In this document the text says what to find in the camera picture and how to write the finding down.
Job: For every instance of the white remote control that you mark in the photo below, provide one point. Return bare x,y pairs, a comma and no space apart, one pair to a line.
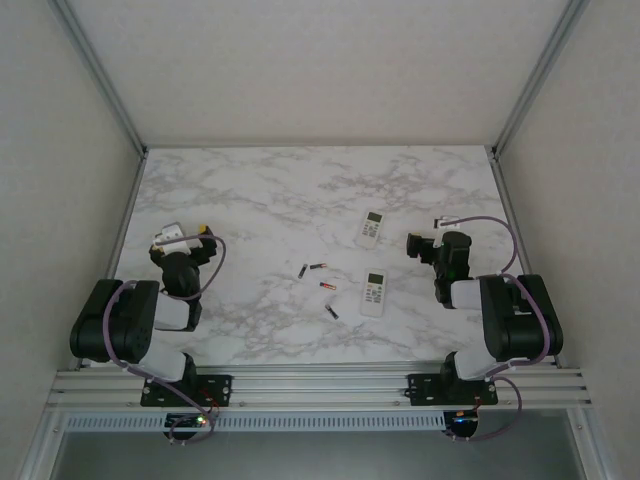
374,295
370,230

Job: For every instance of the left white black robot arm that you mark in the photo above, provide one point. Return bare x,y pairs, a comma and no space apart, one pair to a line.
125,320

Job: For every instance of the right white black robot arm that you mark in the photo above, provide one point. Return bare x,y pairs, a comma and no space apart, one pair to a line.
520,325

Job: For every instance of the small circuit board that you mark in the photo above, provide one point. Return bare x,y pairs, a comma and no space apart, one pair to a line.
465,419
187,421

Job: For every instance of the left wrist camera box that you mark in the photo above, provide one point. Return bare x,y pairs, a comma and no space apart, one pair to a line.
172,237

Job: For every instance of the aluminium table side rail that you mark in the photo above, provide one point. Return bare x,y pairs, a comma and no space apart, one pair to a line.
116,250
510,200

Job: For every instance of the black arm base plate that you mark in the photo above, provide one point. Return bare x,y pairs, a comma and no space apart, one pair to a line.
425,390
220,387

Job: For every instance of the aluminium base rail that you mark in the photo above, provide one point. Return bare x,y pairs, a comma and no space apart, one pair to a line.
320,390

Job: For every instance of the aluminium frame post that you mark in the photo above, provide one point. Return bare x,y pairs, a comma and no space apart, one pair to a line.
539,75
102,75

